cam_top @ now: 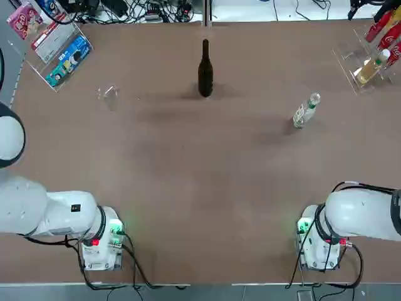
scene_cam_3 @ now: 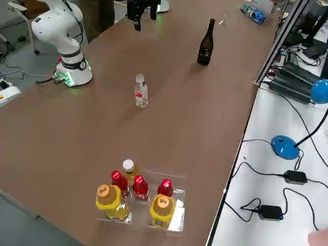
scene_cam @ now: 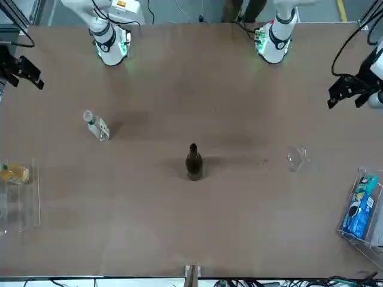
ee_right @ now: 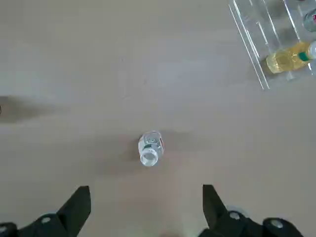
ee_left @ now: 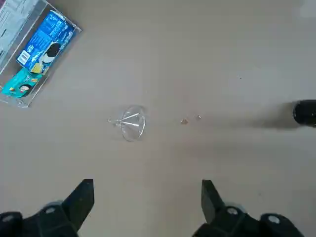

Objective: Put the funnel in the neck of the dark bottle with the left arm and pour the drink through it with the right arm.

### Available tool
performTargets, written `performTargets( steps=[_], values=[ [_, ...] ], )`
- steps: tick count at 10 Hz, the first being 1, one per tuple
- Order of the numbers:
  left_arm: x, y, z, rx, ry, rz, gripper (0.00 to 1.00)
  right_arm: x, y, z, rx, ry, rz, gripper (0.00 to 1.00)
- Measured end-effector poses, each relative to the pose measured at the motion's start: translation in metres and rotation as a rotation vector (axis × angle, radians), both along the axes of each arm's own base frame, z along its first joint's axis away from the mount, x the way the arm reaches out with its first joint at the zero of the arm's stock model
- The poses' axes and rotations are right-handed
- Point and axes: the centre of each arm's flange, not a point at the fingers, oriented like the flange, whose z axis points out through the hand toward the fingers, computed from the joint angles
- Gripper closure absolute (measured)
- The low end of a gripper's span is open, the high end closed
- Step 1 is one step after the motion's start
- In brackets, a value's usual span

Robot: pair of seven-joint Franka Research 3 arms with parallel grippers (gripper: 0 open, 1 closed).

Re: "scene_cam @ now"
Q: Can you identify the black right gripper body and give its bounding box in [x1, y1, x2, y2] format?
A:
[0, 44, 19, 79]

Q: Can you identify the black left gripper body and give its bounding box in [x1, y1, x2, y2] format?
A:
[355, 50, 381, 91]

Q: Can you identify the clear plastic drink bottle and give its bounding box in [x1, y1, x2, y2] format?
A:
[83, 109, 111, 142]

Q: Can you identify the small yellow bottle white cap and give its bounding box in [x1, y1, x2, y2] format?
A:
[0, 162, 31, 185]

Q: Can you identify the clear acrylic bottle shelf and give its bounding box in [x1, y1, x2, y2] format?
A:
[0, 158, 41, 236]

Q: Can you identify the dark glass bottle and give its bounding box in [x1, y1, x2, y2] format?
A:
[186, 142, 204, 182]

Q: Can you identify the teal snack packet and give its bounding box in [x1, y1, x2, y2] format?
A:
[357, 175, 379, 195]

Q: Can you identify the white cabinet yellow sticker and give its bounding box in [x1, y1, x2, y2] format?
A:
[107, 0, 146, 25]

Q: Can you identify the person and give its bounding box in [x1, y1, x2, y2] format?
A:
[220, 0, 269, 24]

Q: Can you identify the blue cookie packet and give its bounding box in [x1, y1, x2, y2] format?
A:
[341, 193, 376, 240]

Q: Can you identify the clear acrylic snack stand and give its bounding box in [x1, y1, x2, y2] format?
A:
[337, 167, 383, 267]

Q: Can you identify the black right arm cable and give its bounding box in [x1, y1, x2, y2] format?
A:
[0, 0, 35, 48]

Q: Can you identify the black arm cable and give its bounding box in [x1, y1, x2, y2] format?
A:
[0, 0, 35, 48]
[331, 0, 383, 77]

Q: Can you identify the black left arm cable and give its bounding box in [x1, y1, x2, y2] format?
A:
[331, 0, 383, 77]

